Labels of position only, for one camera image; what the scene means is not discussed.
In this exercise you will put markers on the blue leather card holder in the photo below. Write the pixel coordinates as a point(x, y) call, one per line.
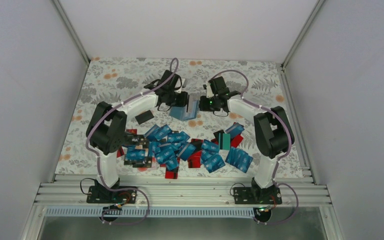
point(180, 113)

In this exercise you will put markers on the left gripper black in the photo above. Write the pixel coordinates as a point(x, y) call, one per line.
point(184, 101)

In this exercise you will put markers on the aluminium rail frame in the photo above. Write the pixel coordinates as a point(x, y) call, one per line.
point(181, 192)

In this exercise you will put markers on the blue cards right stack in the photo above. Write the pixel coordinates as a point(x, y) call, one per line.
point(239, 159)

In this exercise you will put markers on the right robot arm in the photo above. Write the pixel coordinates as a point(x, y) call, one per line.
point(273, 133)

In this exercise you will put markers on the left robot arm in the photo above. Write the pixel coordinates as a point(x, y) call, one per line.
point(106, 131)

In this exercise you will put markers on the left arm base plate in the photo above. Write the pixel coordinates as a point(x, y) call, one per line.
point(101, 195)

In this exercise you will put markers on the grey perforated cable duct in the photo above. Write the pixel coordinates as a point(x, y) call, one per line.
point(153, 212)

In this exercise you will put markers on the teal black stripe card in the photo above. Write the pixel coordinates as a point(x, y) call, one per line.
point(224, 141)

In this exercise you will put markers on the red card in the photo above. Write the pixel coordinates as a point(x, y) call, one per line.
point(171, 174)
point(236, 141)

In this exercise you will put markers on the black visa card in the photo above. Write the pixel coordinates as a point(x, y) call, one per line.
point(133, 140)

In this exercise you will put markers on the red card front centre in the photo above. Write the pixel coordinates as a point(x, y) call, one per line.
point(171, 174)

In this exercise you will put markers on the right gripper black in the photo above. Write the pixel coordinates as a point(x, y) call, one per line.
point(203, 105)

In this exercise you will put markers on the red card right side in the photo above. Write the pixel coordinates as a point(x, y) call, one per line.
point(236, 141)

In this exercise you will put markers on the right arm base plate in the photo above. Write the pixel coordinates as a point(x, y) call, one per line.
point(257, 196)

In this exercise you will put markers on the floral patterned table mat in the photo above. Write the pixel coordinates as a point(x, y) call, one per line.
point(114, 79)

